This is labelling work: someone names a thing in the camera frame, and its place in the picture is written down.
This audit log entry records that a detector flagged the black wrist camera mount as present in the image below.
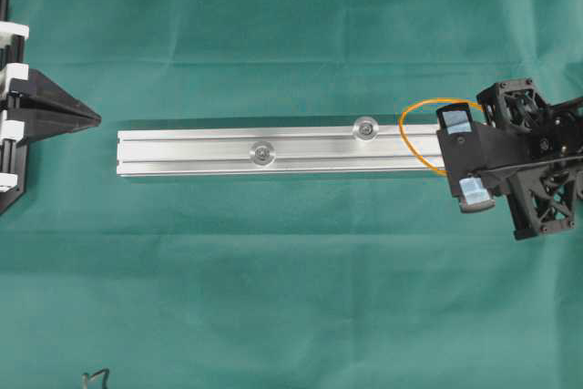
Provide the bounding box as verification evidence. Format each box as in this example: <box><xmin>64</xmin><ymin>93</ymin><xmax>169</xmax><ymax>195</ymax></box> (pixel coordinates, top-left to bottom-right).
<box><xmin>436</xmin><ymin>103</ymin><xmax>528</xmax><ymax>213</ymax></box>

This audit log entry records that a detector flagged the aluminium extrusion rail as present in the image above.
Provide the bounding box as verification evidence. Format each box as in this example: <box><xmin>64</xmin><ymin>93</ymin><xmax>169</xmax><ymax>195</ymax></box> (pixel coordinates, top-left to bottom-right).
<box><xmin>117</xmin><ymin>122</ymin><xmax>443</xmax><ymax>177</ymax></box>

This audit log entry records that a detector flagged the green table cloth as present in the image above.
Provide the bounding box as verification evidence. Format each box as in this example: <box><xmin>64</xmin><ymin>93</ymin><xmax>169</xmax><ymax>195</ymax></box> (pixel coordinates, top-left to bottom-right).
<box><xmin>1</xmin><ymin>0</ymin><xmax>582</xmax><ymax>388</ymax></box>

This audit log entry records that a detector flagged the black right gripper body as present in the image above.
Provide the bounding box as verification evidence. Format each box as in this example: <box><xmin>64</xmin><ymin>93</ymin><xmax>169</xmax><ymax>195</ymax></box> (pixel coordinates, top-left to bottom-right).
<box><xmin>476</xmin><ymin>78</ymin><xmax>582</xmax><ymax>240</ymax></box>

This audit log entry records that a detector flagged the silver pulley shaft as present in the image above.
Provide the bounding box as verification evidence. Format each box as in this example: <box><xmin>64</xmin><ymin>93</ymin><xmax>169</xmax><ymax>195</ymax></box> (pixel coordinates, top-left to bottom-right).
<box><xmin>353</xmin><ymin>117</ymin><xmax>379</xmax><ymax>141</ymax></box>
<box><xmin>250</xmin><ymin>140</ymin><xmax>276</xmax><ymax>167</ymax></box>

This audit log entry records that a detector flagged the left silver pulley shaft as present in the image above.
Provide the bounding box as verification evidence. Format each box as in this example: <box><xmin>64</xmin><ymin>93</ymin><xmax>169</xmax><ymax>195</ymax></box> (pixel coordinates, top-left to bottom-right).
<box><xmin>250</xmin><ymin>140</ymin><xmax>276</xmax><ymax>167</ymax></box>

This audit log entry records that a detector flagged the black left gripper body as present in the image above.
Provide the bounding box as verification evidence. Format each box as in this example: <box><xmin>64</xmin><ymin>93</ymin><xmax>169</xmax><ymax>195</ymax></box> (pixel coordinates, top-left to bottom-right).
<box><xmin>1</xmin><ymin>21</ymin><xmax>29</xmax><ymax>213</ymax></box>

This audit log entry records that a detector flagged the right silver pulley shaft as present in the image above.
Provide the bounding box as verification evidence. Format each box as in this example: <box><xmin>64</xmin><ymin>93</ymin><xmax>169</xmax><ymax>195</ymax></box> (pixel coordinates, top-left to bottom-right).
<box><xmin>353</xmin><ymin>117</ymin><xmax>379</xmax><ymax>141</ymax></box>

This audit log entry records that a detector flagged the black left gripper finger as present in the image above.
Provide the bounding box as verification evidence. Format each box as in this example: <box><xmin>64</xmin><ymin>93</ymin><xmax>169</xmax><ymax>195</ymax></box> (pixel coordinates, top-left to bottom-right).
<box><xmin>8</xmin><ymin>69</ymin><xmax>101</xmax><ymax>124</ymax></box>
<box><xmin>16</xmin><ymin>104</ymin><xmax>101</xmax><ymax>143</ymax></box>

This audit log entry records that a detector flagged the orange rubber band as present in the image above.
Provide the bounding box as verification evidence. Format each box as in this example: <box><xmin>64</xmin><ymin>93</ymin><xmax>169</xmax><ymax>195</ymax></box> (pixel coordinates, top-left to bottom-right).
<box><xmin>397</xmin><ymin>97</ymin><xmax>484</xmax><ymax>177</ymax></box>

